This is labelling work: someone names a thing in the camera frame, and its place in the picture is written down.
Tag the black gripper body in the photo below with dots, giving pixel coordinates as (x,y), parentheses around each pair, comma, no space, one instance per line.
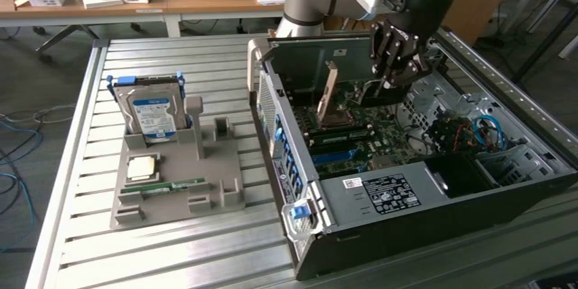
(422,15)

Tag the graphics card with metal bracket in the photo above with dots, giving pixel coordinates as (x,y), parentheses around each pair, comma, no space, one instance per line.
(332,86)

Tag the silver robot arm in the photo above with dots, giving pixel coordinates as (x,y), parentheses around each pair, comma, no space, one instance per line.
(308,4)

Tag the CPU socket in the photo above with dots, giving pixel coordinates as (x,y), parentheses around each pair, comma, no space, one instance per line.
(344,119)

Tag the green motherboard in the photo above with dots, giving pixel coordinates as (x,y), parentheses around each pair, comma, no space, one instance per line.
(389,140)

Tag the installed black RAM stick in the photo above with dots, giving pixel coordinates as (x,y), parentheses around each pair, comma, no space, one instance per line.
(338,137)

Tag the chipset heat sink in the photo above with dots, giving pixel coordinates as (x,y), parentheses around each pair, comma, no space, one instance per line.
(385,163)

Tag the long blue expansion slot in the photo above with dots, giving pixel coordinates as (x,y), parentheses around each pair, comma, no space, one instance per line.
(334,158)

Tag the black plastic shroud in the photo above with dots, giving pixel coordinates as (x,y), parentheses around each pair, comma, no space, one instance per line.
(465,174)

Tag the metal disk bay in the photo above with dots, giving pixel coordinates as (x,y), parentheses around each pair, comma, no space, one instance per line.
(520,163)

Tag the wooden desk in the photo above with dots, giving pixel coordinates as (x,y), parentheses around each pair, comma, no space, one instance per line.
(203,4)

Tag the grey power supply unit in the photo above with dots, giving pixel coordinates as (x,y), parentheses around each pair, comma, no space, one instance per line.
(353,201)

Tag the blue case latch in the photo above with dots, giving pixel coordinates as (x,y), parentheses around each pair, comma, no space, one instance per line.
(300,214)

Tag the black open PC case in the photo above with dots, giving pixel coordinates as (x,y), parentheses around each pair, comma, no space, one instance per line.
(406,245)

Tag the grey parts rack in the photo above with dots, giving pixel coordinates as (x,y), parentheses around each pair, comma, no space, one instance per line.
(181,167)

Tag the green RAM stick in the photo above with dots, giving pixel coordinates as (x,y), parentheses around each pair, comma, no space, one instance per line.
(181,185)

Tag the silver CPU chip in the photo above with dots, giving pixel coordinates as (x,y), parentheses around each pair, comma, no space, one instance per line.
(142,169)

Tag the black chair base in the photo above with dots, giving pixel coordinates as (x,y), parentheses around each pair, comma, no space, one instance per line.
(63,37)

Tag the white table frame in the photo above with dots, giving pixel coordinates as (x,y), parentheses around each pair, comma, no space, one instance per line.
(571,47)

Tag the hard disk with blue bracket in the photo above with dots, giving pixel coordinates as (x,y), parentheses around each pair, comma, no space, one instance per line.
(151,116)

